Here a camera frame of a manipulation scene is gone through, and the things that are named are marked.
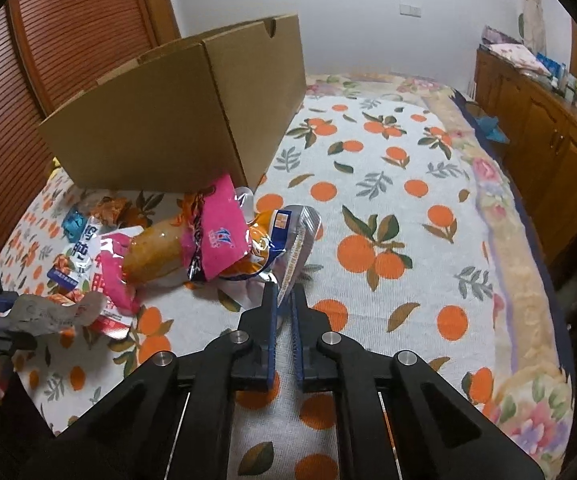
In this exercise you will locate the clear packet with orange sausage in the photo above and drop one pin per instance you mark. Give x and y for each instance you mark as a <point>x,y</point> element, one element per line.
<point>153,255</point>

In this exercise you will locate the white packet with blue print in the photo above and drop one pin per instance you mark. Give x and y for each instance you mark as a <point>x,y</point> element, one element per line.
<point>84,255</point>

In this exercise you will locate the silver snack packet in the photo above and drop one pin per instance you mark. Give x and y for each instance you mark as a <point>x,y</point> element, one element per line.
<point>48,312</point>

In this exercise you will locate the blue cloth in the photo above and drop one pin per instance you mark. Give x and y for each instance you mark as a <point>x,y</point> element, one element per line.
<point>492,129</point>

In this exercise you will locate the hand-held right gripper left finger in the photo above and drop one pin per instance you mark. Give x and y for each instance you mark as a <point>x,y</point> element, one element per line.
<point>270,340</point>

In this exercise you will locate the orange snack packet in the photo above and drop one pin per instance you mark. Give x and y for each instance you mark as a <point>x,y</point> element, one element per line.
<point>111,210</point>

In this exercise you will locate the orange fruit print blanket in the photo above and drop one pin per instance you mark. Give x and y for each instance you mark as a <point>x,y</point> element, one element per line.
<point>393,200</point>

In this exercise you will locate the floral curtain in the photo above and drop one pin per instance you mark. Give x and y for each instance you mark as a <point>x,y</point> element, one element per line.
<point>532,5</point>

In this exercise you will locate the white wall switch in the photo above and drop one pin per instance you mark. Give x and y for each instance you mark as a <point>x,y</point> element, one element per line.
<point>410,9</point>

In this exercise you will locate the teal snack packet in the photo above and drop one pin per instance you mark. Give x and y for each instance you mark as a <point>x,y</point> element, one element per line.
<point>72,225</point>

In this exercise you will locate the wooden louvered wardrobe door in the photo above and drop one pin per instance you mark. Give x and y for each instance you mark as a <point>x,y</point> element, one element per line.
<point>28,70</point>

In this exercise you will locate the wooden cabinet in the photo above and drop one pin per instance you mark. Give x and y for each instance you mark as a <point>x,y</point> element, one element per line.
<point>543,150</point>

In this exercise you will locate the magenta snack packet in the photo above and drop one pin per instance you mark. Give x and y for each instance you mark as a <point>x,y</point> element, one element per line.
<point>221,230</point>

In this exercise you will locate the silver packet with orange label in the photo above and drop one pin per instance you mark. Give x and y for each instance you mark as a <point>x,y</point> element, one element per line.
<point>288,240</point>

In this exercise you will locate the brown cardboard box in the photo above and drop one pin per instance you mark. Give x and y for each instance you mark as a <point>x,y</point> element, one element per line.
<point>168,110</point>

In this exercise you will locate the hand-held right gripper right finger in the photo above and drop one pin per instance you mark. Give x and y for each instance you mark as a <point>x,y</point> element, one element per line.
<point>296,340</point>

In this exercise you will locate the pink and red snack packet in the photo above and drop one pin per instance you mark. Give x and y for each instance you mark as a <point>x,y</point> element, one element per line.
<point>113,280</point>

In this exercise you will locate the folded floral cloth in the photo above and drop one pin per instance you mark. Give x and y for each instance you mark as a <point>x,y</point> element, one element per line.
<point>513,52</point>

